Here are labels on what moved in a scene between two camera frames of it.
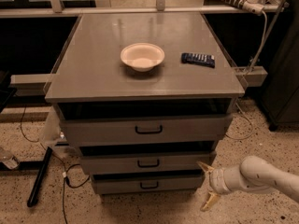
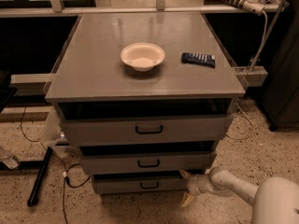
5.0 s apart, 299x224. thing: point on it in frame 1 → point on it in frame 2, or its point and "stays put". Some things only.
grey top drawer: (146, 130) stays put
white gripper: (217, 181) → (193, 184)
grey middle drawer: (149, 163) stays put
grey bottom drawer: (120, 184) stays put
